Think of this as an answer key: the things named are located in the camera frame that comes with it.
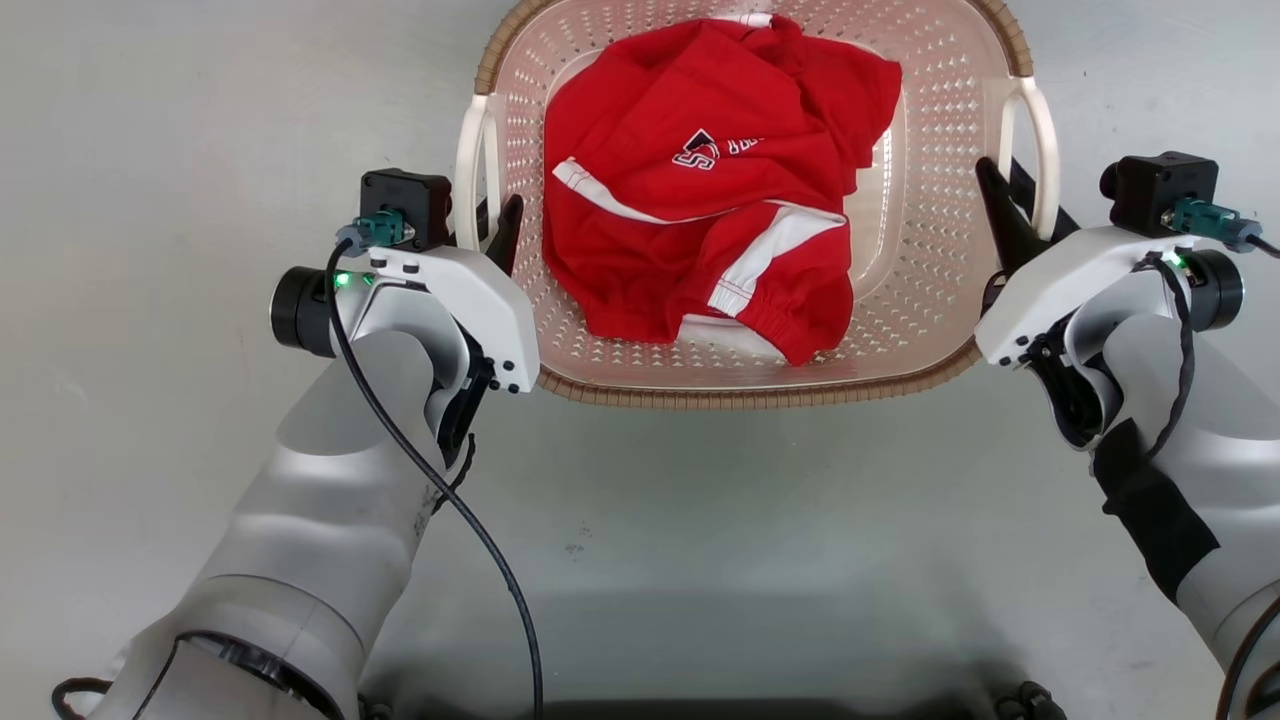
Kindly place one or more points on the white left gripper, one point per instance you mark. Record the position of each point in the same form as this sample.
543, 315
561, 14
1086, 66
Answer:
480, 300

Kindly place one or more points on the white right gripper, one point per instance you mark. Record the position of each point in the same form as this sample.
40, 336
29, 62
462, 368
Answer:
1070, 280

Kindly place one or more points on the beige perforated plastic laundry basket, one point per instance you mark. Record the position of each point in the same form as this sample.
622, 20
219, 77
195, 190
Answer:
930, 200

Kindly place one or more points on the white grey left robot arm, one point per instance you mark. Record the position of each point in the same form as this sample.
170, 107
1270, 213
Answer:
330, 520

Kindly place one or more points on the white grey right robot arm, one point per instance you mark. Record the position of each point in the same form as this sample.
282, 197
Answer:
1230, 430

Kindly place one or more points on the red and white garment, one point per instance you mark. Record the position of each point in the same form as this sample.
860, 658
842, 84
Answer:
680, 230

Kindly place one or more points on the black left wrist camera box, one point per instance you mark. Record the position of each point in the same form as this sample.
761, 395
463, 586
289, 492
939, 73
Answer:
408, 205

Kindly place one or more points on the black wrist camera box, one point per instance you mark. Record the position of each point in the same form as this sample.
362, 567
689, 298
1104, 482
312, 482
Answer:
408, 205
1160, 190

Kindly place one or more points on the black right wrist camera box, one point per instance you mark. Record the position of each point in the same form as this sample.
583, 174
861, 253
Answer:
1160, 190

